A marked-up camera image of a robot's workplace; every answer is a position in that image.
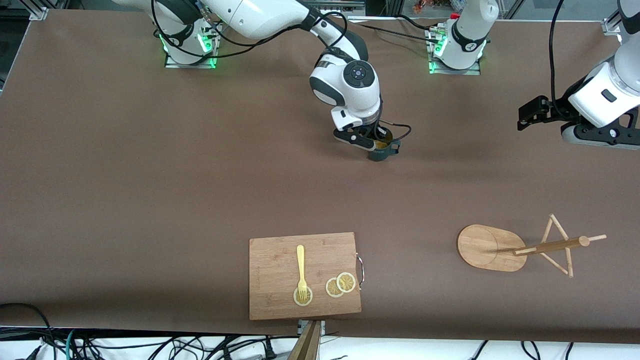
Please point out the black power plug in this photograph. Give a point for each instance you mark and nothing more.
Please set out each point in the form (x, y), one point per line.
(270, 352)

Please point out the wooden beam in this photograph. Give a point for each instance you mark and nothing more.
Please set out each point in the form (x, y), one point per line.
(306, 347)

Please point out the yellow plastic fork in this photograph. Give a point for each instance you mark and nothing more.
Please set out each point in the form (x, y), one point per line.
(300, 260)

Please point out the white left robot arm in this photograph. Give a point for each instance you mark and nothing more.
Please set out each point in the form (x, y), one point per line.
(470, 35)

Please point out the lemon slice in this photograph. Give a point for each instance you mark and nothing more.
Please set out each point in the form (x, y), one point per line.
(331, 289)
(346, 282)
(308, 299)

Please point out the teal mug with yellow inside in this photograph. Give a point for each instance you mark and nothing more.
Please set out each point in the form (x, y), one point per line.
(380, 154)

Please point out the grey power strip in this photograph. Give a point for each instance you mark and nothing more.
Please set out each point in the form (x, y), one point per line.
(345, 4)

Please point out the aluminium corner bracket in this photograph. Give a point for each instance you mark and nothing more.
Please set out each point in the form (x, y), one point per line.
(39, 14)
(611, 26)

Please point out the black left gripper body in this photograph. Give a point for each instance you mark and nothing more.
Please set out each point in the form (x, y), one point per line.
(556, 110)

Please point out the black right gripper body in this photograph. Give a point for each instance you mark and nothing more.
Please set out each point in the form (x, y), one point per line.
(376, 131)

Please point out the wooden cutting board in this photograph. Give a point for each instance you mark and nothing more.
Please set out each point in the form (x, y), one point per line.
(275, 270)

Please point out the small metal bracket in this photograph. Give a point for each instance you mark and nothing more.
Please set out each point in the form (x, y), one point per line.
(302, 326)

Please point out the wooden mug rack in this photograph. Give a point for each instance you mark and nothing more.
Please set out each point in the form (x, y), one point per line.
(485, 247)

